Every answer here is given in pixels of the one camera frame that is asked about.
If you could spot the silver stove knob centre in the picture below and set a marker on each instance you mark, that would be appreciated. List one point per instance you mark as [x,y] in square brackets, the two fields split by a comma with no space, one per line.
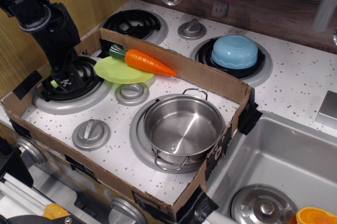
[132,94]

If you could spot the silver oven knob left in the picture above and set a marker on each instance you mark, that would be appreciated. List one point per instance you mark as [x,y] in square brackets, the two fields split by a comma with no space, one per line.
[30,154]

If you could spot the black rear right burner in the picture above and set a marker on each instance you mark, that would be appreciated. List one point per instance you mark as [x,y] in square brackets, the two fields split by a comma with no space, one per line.
[202,54]

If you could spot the orange yellow toy piece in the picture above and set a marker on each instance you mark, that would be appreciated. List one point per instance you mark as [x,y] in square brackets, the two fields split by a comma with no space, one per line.
[54,211]

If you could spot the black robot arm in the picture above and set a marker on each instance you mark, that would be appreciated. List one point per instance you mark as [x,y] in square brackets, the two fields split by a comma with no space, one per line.
[31,15]

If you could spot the brown cardboard fence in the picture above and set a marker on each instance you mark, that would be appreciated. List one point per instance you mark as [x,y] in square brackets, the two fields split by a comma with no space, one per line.
[125,165]

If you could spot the orange toy carrot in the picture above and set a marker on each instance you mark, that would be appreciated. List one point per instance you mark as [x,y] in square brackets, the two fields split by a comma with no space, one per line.
[141,61]

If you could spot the silver pot lid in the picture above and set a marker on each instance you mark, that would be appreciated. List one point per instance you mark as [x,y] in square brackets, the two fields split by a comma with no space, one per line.
[258,203]

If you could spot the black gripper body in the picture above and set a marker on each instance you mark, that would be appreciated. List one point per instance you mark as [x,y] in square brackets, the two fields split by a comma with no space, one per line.
[58,39]

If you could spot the grey metal sink basin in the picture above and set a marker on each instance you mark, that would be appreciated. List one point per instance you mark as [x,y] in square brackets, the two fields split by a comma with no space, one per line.
[281,153]

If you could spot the silver stove knob rear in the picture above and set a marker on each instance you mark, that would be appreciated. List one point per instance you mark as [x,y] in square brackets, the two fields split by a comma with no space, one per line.
[192,30]

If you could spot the toy orange half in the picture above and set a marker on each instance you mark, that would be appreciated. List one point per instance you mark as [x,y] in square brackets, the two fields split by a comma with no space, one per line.
[313,215]

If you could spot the black front left burner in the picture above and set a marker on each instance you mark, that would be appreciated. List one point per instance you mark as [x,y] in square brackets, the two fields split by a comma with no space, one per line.
[85,67]

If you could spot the black device lower left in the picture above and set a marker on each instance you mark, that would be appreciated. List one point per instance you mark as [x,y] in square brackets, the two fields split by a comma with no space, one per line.
[12,163]

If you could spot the silver stove knob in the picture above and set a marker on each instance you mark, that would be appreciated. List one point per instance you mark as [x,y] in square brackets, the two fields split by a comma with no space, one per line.
[91,135]
[132,94]
[192,30]

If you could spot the silver oven knob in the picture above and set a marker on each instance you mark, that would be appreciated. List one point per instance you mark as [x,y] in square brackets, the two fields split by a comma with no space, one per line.
[30,154]
[124,212]

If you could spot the grey block on counter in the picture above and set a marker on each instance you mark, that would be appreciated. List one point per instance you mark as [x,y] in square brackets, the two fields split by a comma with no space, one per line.
[327,112]

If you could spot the silver stove knob front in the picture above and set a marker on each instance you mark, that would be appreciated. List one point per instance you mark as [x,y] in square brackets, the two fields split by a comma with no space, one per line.
[91,135]

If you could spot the silver faucet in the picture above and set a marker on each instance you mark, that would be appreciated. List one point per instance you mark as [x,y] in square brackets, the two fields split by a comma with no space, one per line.
[324,15]

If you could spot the green toy broccoli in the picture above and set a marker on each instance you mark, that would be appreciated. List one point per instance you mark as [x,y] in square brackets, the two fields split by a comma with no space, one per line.
[54,83]

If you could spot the light green plastic plate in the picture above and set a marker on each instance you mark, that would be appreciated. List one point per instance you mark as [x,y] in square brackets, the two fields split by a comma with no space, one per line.
[117,71]

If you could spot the stainless steel pot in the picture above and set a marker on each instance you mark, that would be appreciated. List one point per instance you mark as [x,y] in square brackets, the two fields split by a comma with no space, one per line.
[182,129]

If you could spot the light blue plastic bowl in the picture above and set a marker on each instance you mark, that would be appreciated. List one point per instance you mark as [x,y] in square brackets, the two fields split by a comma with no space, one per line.
[234,52]

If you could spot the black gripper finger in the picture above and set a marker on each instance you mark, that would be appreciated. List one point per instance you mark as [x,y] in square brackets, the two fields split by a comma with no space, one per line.
[59,77]
[75,80]

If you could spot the silver oven knob right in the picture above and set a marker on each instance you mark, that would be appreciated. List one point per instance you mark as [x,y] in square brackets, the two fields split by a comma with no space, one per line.
[124,212]

